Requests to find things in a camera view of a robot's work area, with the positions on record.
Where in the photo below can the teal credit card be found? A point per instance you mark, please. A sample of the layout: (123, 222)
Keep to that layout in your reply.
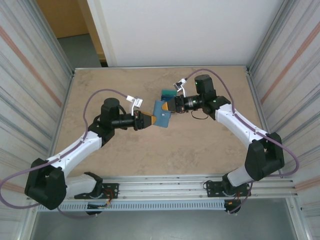
(170, 92)

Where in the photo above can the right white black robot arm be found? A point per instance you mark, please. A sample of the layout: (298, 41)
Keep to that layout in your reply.
(240, 122)

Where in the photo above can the orange wooden door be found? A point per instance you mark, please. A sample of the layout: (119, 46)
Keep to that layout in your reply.
(62, 17)

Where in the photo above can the aluminium mounting rail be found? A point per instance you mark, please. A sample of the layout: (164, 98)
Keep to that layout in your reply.
(162, 186)

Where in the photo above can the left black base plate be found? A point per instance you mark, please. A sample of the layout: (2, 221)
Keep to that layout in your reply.
(112, 187)

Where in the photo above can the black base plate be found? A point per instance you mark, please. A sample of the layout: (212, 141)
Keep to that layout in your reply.
(112, 187)
(212, 188)

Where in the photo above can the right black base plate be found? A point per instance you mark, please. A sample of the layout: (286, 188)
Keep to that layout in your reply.
(212, 188)

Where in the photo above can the white door frame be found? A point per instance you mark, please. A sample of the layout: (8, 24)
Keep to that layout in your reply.
(100, 25)

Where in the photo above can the corrugated enclosure side panel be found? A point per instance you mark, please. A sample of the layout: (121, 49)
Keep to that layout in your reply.
(25, 75)
(295, 75)

